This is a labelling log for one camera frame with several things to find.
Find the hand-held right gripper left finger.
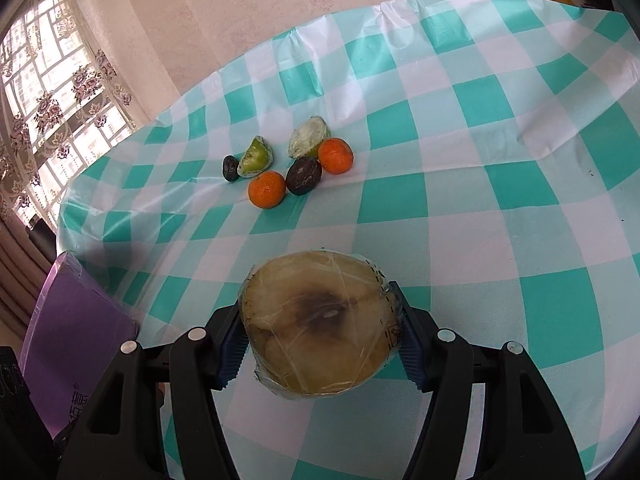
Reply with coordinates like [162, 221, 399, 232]
[56, 305, 249, 480]

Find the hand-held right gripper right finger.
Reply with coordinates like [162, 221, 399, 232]
[382, 280, 587, 480]

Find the brown-faced apple half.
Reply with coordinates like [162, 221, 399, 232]
[239, 249, 405, 401]

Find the purple cardboard box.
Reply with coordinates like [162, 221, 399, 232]
[22, 251, 140, 441]

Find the tangerine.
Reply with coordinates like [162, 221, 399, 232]
[317, 138, 355, 175]
[248, 170, 287, 209]

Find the large dark purple fruit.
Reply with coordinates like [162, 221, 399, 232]
[285, 156, 323, 196]

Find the green apple wedge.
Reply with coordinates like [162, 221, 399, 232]
[237, 135, 275, 179]

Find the pale apple wedge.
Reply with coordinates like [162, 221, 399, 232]
[287, 116, 332, 159]

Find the beige curtain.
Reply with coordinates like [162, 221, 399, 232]
[0, 207, 57, 356]

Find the teal checkered tablecloth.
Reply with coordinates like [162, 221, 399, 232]
[55, 0, 640, 480]

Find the black chair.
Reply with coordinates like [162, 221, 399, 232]
[29, 222, 57, 267]

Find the floral lace curtain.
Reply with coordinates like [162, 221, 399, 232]
[0, 0, 147, 223]

